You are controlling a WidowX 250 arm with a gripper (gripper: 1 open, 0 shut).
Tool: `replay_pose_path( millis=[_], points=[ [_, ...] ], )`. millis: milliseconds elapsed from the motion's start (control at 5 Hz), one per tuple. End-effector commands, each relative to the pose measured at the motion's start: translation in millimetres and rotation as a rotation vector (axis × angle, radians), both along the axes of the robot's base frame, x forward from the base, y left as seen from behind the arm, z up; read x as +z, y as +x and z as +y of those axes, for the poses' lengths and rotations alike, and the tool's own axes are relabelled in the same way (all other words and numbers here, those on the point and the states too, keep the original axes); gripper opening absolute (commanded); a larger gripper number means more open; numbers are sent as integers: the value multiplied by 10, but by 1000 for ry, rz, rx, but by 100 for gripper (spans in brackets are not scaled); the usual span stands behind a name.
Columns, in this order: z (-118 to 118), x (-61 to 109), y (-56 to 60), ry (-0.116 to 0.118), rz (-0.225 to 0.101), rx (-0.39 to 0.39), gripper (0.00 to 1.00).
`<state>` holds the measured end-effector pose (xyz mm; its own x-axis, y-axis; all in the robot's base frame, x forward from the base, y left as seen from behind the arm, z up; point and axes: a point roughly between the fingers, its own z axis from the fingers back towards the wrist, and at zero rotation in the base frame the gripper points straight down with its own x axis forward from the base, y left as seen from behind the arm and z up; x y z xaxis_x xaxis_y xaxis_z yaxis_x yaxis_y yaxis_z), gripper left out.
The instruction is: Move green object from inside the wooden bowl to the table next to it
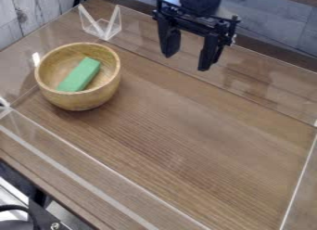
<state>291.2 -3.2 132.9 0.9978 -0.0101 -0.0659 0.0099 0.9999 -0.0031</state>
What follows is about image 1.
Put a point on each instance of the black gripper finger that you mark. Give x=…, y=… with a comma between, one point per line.
x=210, y=51
x=168, y=35

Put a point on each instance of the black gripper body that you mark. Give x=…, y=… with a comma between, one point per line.
x=202, y=16

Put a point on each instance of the green rectangular block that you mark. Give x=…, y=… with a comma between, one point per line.
x=80, y=76

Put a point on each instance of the wooden bowl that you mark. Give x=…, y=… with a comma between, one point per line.
x=57, y=63

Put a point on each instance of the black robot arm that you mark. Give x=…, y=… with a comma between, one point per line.
x=202, y=18

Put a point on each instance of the clear acrylic corner bracket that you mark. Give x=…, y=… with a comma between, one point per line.
x=101, y=28

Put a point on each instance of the black metal table frame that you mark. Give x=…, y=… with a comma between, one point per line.
x=23, y=203

